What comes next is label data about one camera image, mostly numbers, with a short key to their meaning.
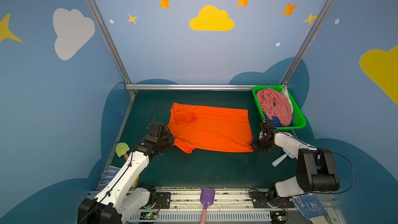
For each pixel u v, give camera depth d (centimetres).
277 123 98
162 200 75
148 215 71
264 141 70
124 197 44
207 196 75
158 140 61
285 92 109
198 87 132
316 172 45
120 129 106
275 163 86
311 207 73
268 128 76
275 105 103
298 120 99
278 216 72
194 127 102
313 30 86
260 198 76
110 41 90
